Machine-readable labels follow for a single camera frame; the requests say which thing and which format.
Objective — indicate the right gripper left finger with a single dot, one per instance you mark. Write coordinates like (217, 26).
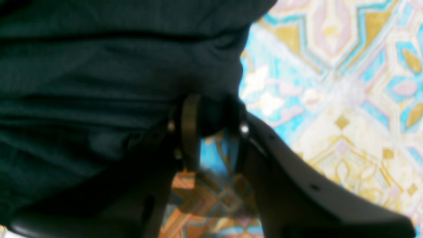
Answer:
(128, 199)

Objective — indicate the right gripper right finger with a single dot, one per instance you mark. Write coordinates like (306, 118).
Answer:
(293, 199)

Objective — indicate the black t-shirt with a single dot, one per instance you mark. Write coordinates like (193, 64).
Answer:
(82, 80)

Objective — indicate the patterned tablecloth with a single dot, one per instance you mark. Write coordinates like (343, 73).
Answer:
(340, 82)

